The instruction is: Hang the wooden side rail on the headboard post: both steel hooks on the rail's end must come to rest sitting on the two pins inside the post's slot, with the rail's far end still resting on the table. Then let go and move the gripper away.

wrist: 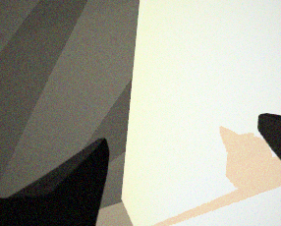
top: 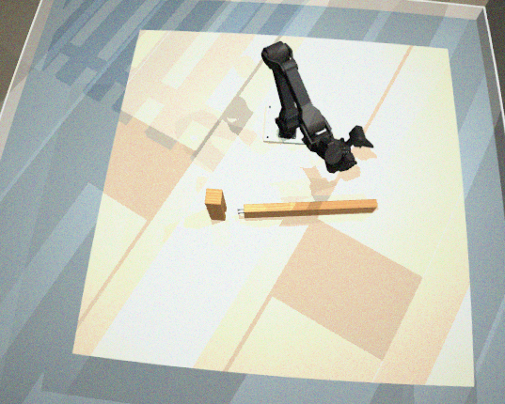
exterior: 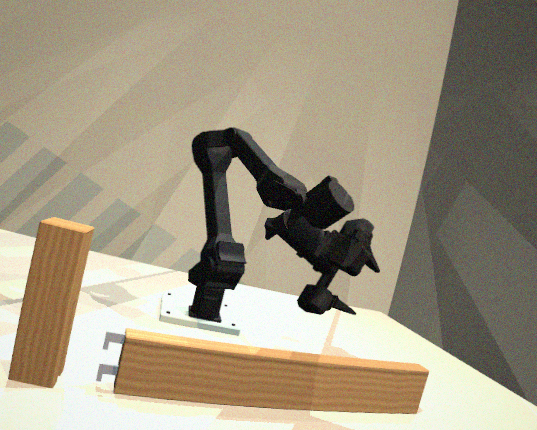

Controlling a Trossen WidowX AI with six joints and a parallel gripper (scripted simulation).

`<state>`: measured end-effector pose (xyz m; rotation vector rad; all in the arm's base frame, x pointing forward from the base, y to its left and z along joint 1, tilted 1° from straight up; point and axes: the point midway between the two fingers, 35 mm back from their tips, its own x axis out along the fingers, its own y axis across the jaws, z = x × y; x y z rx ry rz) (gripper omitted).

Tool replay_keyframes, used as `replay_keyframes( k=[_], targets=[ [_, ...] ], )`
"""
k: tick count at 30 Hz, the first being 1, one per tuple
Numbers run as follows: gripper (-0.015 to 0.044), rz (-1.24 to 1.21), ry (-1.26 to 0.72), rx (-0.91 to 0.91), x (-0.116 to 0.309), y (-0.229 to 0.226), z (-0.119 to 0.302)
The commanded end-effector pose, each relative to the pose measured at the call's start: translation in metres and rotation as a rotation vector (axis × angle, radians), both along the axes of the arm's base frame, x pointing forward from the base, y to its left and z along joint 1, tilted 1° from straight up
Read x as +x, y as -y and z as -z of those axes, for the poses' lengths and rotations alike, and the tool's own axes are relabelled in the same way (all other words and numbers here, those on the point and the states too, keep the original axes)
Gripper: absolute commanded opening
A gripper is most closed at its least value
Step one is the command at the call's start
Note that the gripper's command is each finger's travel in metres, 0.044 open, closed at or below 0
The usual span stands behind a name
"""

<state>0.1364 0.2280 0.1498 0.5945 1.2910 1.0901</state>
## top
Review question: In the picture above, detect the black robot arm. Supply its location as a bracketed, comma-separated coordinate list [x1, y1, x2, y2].
[261, 41, 355, 172]

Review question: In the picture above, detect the wooden headboard post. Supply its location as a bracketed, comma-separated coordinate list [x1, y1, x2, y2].
[205, 188, 227, 221]

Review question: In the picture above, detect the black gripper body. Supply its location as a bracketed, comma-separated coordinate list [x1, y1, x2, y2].
[325, 125, 366, 174]

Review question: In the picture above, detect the brown wooden rail with steel hooks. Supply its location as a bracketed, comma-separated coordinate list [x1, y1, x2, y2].
[237, 199, 377, 218]

